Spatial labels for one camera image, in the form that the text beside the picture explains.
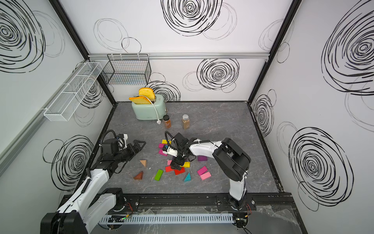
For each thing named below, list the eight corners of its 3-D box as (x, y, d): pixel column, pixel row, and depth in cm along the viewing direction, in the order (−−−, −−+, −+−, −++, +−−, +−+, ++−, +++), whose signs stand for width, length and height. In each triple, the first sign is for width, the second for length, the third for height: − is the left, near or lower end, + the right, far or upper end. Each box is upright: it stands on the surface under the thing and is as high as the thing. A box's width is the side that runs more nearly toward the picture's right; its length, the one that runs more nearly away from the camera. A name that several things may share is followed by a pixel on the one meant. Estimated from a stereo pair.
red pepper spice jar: (164, 129, 106) (162, 121, 99) (164, 122, 110) (163, 114, 103) (171, 129, 106) (169, 121, 99) (171, 122, 110) (170, 114, 103)
